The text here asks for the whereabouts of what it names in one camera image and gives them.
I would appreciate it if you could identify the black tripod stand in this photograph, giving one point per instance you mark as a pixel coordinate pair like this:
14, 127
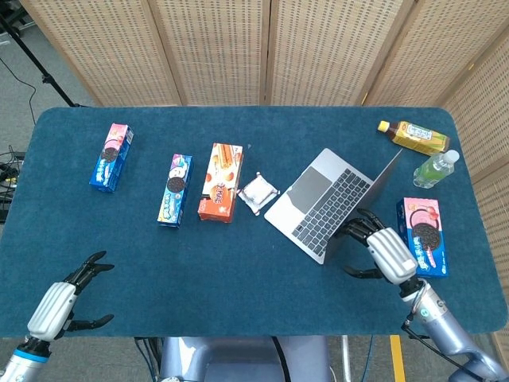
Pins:
40, 67

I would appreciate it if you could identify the clear green water bottle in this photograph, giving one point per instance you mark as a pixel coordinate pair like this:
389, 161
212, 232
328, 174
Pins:
433, 171

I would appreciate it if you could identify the tea bottle yellow label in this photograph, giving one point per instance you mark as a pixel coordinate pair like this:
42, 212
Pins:
417, 137

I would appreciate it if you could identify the orange biscuit box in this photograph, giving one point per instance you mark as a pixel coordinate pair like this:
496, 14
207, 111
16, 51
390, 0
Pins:
220, 183

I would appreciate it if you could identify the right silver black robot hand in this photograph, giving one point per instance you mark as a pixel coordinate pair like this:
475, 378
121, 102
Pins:
391, 254

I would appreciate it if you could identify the white snack packet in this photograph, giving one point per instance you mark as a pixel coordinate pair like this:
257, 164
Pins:
257, 192

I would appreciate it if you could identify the blue Oreo box pink end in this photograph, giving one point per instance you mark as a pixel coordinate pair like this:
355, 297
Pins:
111, 159

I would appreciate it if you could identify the grey aluminium laptop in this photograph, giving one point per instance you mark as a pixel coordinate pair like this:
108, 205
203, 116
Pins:
318, 199

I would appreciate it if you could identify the blue table cloth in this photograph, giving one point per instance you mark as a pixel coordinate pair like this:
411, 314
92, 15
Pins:
199, 278

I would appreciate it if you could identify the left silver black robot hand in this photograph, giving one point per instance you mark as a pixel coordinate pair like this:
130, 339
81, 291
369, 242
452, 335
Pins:
51, 310

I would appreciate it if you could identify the blue Oreo box purple end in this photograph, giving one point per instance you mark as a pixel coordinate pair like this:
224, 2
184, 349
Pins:
175, 191

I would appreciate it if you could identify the grey-blue robot torso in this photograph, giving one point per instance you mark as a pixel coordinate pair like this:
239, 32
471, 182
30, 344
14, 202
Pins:
238, 360

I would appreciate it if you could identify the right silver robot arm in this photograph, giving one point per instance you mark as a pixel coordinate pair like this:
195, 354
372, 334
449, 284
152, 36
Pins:
449, 330

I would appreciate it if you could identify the wide pink blue Oreo box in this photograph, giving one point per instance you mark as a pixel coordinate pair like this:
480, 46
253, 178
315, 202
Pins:
425, 235

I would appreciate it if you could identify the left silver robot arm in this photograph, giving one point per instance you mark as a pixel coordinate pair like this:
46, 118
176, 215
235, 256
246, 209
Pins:
24, 360

